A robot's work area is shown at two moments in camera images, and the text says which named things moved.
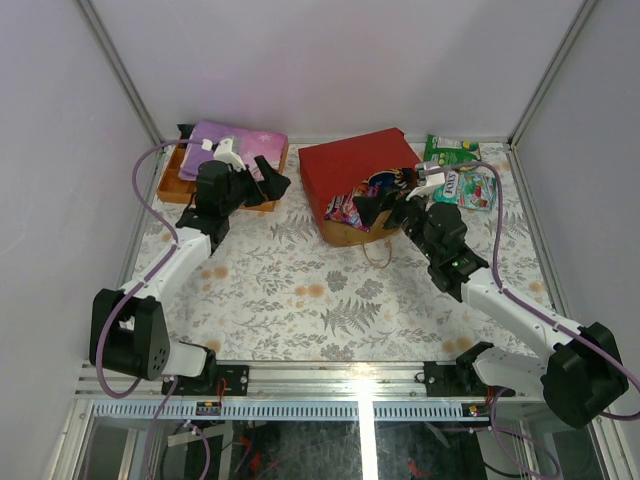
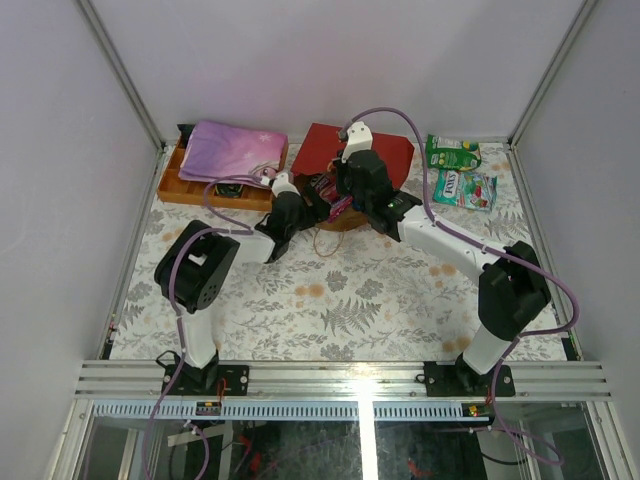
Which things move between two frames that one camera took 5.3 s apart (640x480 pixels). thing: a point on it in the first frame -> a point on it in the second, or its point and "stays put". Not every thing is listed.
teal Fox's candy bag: [473, 190] stays put
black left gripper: [255, 185] -> [307, 209]
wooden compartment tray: [173, 187] stays put
